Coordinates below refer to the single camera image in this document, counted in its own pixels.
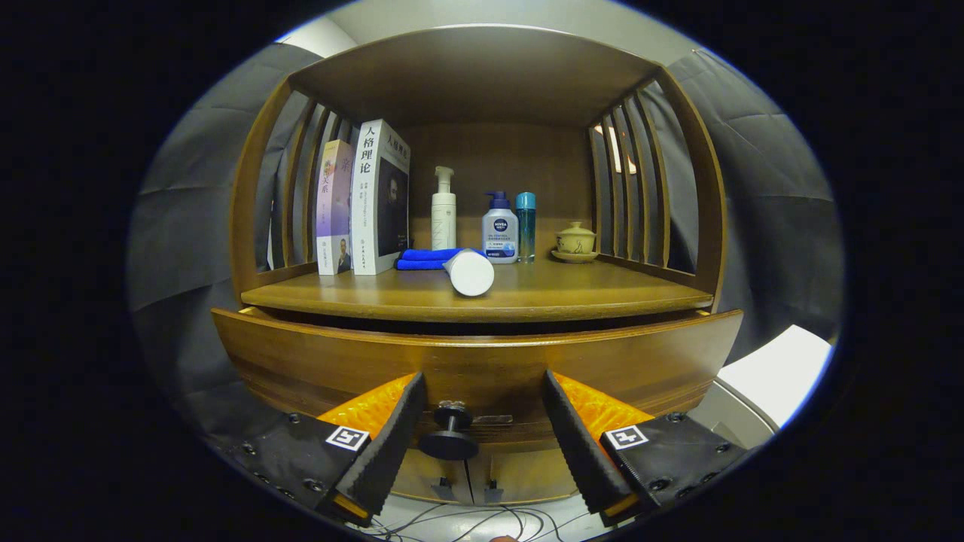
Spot purple book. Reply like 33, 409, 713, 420
315, 139, 356, 276

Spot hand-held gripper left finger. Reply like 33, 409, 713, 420
226, 371, 428, 528

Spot brown wooden cabinet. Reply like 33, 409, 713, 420
228, 24, 728, 505

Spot white bottle with blue pump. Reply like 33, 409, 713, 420
482, 190, 520, 265

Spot black cables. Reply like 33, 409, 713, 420
354, 503, 626, 542

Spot white tube with green label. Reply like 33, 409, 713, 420
441, 248, 496, 297

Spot yellow ceramic lidded cup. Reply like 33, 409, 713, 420
556, 221, 597, 254

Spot wooden countertop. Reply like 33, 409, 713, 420
241, 256, 715, 324

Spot black drawer knob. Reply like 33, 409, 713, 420
419, 401, 480, 461

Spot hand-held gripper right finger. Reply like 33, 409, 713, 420
542, 369, 754, 528

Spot blue folded cloth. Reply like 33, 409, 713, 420
395, 248, 468, 271

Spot white flat surface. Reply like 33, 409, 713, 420
715, 324, 835, 430

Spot blue glass bottle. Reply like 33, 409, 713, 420
516, 191, 537, 263

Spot white book with portrait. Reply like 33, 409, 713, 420
350, 118, 412, 276

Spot wooden cabinet door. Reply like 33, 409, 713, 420
392, 450, 474, 504
465, 448, 584, 505

